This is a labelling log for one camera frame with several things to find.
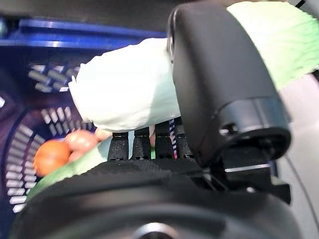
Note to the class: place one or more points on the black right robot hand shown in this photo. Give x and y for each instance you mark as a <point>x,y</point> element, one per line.
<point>219,74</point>

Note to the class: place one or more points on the blue plastic shopping basket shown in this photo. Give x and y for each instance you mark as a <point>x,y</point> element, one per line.
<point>74,35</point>

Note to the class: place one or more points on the green white napa cabbage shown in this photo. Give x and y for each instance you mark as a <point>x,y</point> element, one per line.
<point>74,166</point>
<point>119,94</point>

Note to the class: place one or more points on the round orange vegetable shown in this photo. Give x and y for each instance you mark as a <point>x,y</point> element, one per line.
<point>51,159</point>

